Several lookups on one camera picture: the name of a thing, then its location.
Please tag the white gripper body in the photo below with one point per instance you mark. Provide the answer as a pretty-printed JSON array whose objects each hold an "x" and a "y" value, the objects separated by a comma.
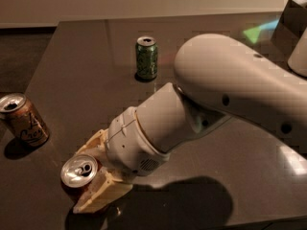
[{"x": 129, "y": 144}]

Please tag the green soda can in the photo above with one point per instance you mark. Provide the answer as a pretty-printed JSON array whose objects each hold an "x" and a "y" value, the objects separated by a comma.
[{"x": 146, "y": 58}]

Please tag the red coke can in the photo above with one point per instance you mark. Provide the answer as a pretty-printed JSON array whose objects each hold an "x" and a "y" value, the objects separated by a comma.
[{"x": 78, "y": 172}]

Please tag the brown LaCroix can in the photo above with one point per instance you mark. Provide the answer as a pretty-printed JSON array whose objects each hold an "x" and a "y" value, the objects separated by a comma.
[{"x": 20, "y": 116}]

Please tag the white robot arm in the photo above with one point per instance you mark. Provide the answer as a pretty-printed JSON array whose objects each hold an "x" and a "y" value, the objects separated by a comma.
[{"x": 217, "y": 77}]

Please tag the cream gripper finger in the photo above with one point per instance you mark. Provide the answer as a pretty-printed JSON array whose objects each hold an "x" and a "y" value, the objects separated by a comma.
[
  {"x": 95, "y": 145},
  {"x": 102, "y": 190}
]

